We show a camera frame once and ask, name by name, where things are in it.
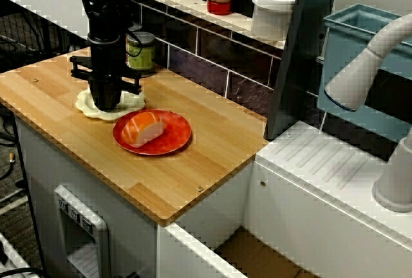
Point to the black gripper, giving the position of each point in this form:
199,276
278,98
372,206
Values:
106,62

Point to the cream scalloped plate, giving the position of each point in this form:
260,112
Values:
130,101

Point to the toy salmon nigiri sushi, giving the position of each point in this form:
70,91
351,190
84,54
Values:
145,130

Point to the red round plate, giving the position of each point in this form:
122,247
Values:
174,130

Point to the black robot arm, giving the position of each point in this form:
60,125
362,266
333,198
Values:
103,7

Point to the green label tin can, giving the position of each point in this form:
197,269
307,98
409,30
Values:
146,56

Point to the dark tiled backsplash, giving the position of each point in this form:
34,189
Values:
209,59

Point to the grey appliance control panel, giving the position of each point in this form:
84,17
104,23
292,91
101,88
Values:
99,242

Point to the white lidded tub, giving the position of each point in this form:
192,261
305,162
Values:
273,17

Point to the dark grey upright panel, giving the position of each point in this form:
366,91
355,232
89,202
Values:
299,65

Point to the white toy kitchen cabinet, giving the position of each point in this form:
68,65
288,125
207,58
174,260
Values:
289,220

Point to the grey toy faucet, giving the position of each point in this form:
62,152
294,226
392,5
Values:
351,78

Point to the teal plastic bin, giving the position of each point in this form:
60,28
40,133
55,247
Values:
354,120

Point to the white wall shelf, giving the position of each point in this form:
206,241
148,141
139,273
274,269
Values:
193,1

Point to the white slotted rail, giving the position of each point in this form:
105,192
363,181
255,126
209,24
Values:
13,258

